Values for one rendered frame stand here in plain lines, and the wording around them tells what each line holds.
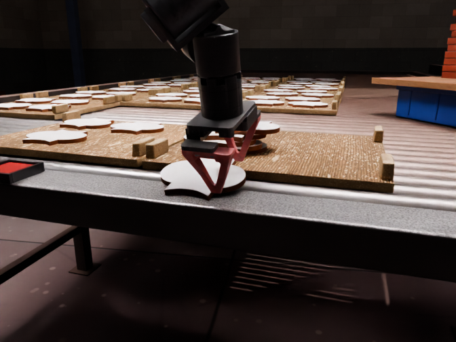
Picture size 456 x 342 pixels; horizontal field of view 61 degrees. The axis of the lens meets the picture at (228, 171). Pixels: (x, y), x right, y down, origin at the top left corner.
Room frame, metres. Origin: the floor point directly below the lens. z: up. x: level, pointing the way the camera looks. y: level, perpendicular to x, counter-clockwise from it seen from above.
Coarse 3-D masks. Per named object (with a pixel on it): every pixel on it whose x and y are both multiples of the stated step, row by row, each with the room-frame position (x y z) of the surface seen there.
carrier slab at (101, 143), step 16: (48, 128) 0.96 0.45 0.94; (64, 128) 0.96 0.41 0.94; (176, 128) 0.96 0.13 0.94; (0, 144) 0.78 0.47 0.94; (16, 144) 0.78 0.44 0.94; (32, 144) 0.78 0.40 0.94; (64, 144) 0.78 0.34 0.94; (80, 144) 0.78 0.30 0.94; (96, 144) 0.78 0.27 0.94; (112, 144) 0.78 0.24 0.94; (128, 144) 0.78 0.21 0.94; (80, 160) 0.69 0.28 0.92; (96, 160) 0.68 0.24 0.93; (112, 160) 0.67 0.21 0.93; (128, 160) 0.66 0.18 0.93
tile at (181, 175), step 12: (168, 168) 0.59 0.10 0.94; (180, 168) 0.59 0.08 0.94; (192, 168) 0.59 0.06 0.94; (216, 168) 0.58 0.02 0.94; (240, 168) 0.58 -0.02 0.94; (168, 180) 0.55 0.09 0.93; (180, 180) 0.55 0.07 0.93; (192, 180) 0.55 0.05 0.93; (216, 180) 0.54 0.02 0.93; (228, 180) 0.54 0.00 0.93; (240, 180) 0.54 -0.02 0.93; (168, 192) 0.53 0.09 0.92; (180, 192) 0.53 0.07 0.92; (192, 192) 0.52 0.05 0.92; (204, 192) 0.51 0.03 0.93
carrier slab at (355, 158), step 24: (288, 144) 0.78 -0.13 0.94; (312, 144) 0.78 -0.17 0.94; (336, 144) 0.78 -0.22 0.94; (360, 144) 0.78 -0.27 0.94; (144, 168) 0.65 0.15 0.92; (264, 168) 0.60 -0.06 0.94; (288, 168) 0.60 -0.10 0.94; (312, 168) 0.60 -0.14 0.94; (336, 168) 0.60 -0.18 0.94; (360, 168) 0.60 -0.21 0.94; (384, 192) 0.53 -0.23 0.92
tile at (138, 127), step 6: (114, 126) 0.93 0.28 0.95; (120, 126) 0.93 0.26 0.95; (126, 126) 0.93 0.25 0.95; (132, 126) 0.93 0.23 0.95; (138, 126) 0.93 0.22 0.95; (144, 126) 0.93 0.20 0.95; (150, 126) 0.93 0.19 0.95; (156, 126) 0.93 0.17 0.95; (162, 126) 0.93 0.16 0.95; (114, 132) 0.90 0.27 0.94; (120, 132) 0.90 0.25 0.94; (126, 132) 0.89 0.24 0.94; (132, 132) 0.88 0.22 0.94; (138, 132) 0.88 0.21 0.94; (144, 132) 0.89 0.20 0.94; (150, 132) 0.89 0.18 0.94; (156, 132) 0.90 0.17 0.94
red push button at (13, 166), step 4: (4, 164) 0.65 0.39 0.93; (8, 164) 0.65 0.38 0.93; (12, 164) 0.65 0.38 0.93; (16, 164) 0.65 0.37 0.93; (20, 164) 0.65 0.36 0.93; (24, 164) 0.65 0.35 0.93; (28, 164) 0.65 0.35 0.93; (32, 164) 0.65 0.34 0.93; (0, 168) 0.62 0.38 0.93; (4, 168) 0.62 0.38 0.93; (8, 168) 0.62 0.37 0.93; (12, 168) 0.62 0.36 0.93; (16, 168) 0.62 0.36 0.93; (20, 168) 0.62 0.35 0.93; (8, 172) 0.60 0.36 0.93
